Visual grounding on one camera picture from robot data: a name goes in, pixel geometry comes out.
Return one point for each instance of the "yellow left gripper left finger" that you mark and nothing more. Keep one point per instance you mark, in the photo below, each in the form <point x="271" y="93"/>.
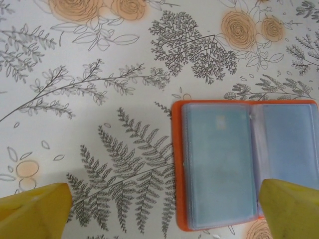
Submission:
<point x="30" y="216"/>

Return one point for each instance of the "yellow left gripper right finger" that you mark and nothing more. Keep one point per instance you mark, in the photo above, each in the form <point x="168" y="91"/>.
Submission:
<point x="294" y="214"/>

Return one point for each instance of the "orange card holder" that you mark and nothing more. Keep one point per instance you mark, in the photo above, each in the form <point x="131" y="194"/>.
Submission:
<point x="178" y="161"/>

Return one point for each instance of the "floral patterned tablecloth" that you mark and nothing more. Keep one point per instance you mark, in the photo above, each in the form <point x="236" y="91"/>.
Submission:
<point x="99" y="99"/>

